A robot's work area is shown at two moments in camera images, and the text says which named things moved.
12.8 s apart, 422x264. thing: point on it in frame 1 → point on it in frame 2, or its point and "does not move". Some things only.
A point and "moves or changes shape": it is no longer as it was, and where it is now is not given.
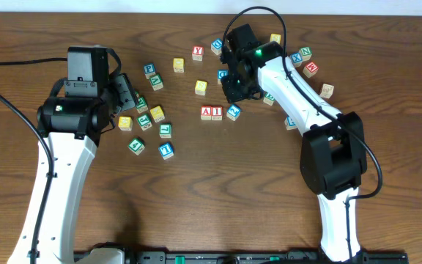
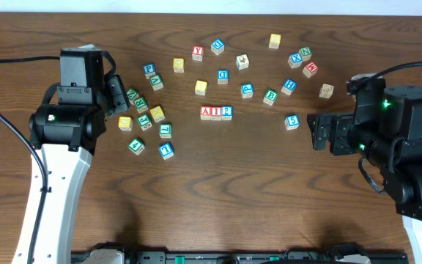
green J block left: x=145 y=122 does not move
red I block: x=217 y=113 does not move
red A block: x=206 y=112 does not move
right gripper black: x=231 y=94 → x=341 y=122
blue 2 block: x=234 y=111 moves or changes shape
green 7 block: x=165 y=130 does not move
